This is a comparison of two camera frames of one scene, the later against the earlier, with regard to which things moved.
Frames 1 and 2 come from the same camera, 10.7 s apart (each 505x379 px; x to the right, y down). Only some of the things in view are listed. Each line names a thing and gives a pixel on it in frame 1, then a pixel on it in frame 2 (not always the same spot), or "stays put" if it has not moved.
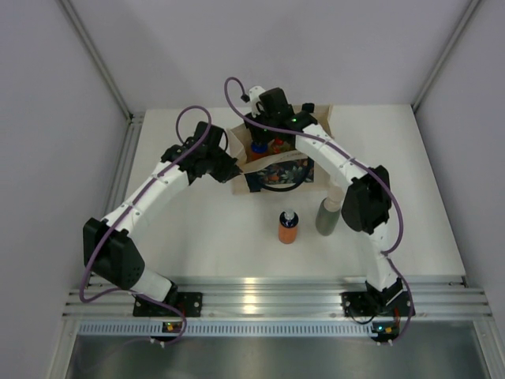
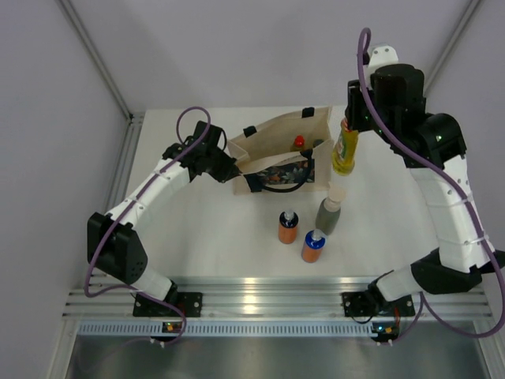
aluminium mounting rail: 451,295 stays put
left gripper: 230,169 stays put
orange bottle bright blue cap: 259,149 to 312,249
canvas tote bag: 281,166 stays put
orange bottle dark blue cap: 288,227 stays put
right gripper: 256,134 to 356,95
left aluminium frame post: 99,63 stays put
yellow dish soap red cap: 280,146 to 345,152
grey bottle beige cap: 329,211 stays put
